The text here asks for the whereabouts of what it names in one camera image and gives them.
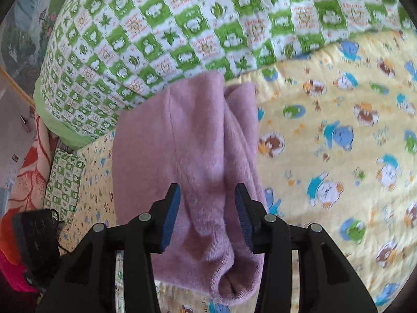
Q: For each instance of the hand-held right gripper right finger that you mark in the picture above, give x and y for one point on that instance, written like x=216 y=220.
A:
x=244 y=215

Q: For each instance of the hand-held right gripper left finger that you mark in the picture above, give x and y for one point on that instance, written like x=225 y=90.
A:
x=169 y=215

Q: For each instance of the purple knitted sweater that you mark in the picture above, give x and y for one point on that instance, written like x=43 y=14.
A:
x=195 y=143

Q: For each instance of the red cloth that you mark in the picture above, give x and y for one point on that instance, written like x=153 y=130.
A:
x=11 y=267

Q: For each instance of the small green checked pillow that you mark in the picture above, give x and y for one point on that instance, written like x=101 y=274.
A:
x=63 y=182

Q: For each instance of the red floral blanket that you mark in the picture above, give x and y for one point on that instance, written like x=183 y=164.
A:
x=32 y=176

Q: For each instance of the yellow cartoon bear bedsheet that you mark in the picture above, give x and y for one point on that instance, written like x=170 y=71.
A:
x=325 y=143

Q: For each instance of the green checked quilt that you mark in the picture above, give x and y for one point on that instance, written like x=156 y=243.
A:
x=195 y=22

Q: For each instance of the light wooden rail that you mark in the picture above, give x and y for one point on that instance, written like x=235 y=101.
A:
x=16 y=88

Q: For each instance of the landscape wall poster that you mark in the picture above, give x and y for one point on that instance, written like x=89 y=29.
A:
x=22 y=32

